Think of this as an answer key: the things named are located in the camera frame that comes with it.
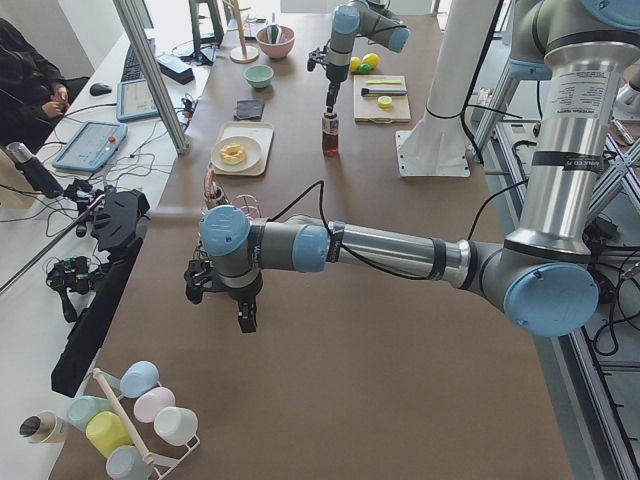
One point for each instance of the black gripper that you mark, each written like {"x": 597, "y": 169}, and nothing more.
{"x": 333, "y": 80}
{"x": 244, "y": 295}

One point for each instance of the tea bottle carried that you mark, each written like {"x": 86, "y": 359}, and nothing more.
{"x": 330, "y": 134}

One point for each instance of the cream rabbit tray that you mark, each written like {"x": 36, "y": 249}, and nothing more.
{"x": 262, "y": 132}

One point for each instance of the tea bottle back rack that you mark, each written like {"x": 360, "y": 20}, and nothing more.
{"x": 215, "y": 197}

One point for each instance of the steel muddler black tip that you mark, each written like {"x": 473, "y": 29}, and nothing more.
{"x": 376, "y": 92}

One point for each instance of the yellow lemon near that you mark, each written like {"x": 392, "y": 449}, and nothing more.
{"x": 355, "y": 63}

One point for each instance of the yellow lemon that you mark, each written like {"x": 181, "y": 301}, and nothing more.
{"x": 355, "y": 63}
{"x": 372, "y": 60}

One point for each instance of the green lime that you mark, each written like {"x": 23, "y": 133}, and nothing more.
{"x": 364, "y": 69}

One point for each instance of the bamboo cutting board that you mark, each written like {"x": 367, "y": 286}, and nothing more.
{"x": 366, "y": 108}

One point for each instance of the yellow lemon far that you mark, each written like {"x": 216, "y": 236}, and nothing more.
{"x": 372, "y": 60}

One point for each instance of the half lemon slice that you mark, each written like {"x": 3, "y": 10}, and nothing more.
{"x": 385, "y": 102}

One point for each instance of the mint green bowl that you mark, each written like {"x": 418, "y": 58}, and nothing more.
{"x": 259, "y": 76}

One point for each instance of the metal ice scoop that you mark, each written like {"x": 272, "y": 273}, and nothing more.
{"x": 272, "y": 33}

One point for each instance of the grey folded cloth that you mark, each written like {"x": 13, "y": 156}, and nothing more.
{"x": 249, "y": 109}

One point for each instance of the wooden cup tree stand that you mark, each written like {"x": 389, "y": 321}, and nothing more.
{"x": 243, "y": 53}

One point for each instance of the white round plate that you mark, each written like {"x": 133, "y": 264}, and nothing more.
{"x": 254, "y": 154}

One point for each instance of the glazed twisted donut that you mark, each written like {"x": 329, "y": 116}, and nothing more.
{"x": 232, "y": 154}

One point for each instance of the white mug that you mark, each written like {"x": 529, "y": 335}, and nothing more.
{"x": 176, "y": 425}

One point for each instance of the pink mug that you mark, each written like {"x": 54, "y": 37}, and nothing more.
{"x": 149, "y": 404}

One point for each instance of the white mug rack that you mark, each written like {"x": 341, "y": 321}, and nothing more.
{"x": 164, "y": 458}

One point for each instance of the yellow mug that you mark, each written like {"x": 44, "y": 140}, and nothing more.
{"x": 106, "y": 433}

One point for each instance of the mint mug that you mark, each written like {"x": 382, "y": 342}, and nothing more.
{"x": 84, "y": 408}

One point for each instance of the grey blue mug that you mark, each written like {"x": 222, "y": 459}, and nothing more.
{"x": 126, "y": 463}

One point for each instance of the blue teach pendant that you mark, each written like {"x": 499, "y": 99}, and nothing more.
{"x": 134, "y": 101}
{"x": 91, "y": 147}

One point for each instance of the black keyboard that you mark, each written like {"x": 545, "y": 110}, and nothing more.
{"x": 132, "y": 69}

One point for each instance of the black computer mouse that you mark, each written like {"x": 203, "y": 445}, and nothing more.
{"x": 99, "y": 89}

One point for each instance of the black thermos bottle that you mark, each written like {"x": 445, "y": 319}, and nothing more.
{"x": 33, "y": 170}

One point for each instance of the seated person dark clothes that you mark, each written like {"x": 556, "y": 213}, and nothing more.
{"x": 34, "y": 94}

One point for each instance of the copper wire bottle rack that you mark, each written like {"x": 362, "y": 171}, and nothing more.
{"x": 245, "y": 202}

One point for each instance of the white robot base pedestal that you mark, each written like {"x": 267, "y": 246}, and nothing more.
{"x": 436, "y": 146}

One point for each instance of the aluminium frame post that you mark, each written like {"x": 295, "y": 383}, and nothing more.
{"x": 132, "y": 24}

